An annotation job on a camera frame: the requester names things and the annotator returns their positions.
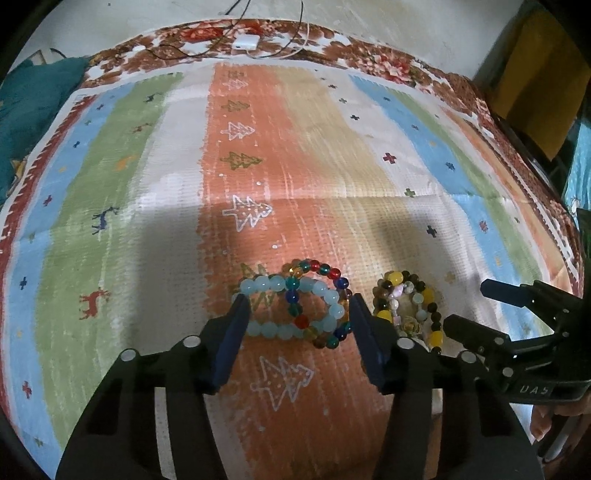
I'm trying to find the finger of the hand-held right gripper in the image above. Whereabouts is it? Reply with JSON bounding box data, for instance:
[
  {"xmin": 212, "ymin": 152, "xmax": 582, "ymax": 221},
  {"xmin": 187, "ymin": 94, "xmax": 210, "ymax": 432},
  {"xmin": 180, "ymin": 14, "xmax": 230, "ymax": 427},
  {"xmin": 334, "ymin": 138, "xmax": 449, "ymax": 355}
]
[
  {"xmin": 442, "ymin": 314, "xmax": 514, "ymax": 366},
  {"xmin": 480, "ymin": 278, "xmax": 579, "ymax": 320}
]

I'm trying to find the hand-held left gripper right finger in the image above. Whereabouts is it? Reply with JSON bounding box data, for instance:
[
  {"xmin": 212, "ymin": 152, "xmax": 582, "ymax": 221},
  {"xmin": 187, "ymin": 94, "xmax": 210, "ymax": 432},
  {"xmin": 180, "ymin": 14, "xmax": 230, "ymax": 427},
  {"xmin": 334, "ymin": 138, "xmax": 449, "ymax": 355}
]
[{"xmin": 349, "ymin": 295, "xmax": 546, "ymax": 480}]

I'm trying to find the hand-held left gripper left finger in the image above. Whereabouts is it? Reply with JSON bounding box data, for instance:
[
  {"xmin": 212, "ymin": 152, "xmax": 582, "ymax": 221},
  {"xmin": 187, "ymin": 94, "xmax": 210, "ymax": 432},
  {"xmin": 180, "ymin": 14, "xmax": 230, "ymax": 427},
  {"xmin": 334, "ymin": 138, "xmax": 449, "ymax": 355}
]
[{"xmin": 55, "ymin": 293, "xmax": 253, "ymax": 480}]

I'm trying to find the light blue bead bracelet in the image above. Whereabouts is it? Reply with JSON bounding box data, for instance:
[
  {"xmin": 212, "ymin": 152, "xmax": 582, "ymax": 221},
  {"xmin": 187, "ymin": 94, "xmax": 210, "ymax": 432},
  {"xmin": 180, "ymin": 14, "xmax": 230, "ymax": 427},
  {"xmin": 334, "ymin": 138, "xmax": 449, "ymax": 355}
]
[{"xmin": 231, "ymin": 274, "xmax": 348, "ymax": 340}]

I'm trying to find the yellow and black bead bracelet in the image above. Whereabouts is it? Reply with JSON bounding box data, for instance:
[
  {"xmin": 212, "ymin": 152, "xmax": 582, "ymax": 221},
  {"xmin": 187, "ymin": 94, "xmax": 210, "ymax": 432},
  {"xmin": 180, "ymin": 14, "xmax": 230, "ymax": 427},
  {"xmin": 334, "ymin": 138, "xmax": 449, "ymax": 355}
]
[{"xmin": 372, "ymin": 270, "xmax": 447, "ymax": 356}]

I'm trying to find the multicolour glass bead bracelet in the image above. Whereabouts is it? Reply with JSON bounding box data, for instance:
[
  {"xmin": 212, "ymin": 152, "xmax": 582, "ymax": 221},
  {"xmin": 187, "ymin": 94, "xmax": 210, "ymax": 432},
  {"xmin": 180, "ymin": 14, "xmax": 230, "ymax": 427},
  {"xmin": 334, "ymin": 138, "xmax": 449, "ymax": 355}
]
[{"xmin": 283, "ymin": 259, "xmax": 354, "ymax": 350}]

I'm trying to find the person's right hand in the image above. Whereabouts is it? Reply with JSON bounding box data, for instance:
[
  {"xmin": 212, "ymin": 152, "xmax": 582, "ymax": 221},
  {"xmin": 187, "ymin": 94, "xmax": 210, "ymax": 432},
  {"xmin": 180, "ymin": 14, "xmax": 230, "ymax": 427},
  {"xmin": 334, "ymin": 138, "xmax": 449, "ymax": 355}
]
[{"xmin": 529, "ymin": 402, "xmax": 591, "ymax": 440}]

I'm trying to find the light teal printed cloth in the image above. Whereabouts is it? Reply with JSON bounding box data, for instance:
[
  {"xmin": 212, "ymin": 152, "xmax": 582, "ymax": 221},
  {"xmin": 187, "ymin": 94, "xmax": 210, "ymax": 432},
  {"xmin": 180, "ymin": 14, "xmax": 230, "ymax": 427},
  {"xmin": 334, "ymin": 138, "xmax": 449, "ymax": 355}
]
[{"xmin": 560, "ymin": 117, "xmax": 591, "ymax": 220}]

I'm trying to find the striped printed mat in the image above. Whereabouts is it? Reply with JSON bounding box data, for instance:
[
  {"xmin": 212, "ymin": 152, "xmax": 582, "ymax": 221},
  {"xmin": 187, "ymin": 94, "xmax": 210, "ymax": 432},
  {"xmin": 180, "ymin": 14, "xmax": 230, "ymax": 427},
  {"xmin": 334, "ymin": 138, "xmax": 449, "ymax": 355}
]
[{"xmin": 0, "ymin": 62, "xmax": 579, "ymax": 480}]

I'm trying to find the yellow-brown board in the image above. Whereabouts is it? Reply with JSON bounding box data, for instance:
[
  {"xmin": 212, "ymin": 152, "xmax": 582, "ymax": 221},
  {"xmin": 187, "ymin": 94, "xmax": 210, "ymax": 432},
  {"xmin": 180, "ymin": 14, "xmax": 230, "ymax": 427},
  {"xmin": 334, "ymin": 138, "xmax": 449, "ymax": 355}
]
[{"xmin": 500, "ymin": 8, "xmax": 583, "ymax": 161}]

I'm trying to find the pink and white bead bracelet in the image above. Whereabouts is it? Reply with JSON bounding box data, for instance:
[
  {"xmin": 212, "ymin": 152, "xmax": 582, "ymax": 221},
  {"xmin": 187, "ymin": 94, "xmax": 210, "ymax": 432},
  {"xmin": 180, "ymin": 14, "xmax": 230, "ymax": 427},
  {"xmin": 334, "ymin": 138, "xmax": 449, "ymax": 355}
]
[{"xmin": 384, "ymin": 284, "xmax": 424, "ymax": 337}]

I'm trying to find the white charger with cables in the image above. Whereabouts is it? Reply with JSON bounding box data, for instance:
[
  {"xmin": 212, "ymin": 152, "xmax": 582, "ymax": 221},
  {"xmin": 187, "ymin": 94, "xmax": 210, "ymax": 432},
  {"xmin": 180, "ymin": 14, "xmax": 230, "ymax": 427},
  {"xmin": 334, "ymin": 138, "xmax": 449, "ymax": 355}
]
[{"xmin": 150, "ymin": 0, "xmax": 306, "ymax": 60}]

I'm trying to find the white cable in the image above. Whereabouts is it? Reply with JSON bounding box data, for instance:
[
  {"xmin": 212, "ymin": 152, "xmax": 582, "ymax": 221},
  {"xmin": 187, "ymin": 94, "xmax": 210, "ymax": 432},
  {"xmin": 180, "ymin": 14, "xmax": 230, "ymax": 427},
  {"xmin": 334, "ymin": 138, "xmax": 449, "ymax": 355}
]
[{"xmin": 247, "ymin": 0, "xmax": 315, "ymax": 59}]

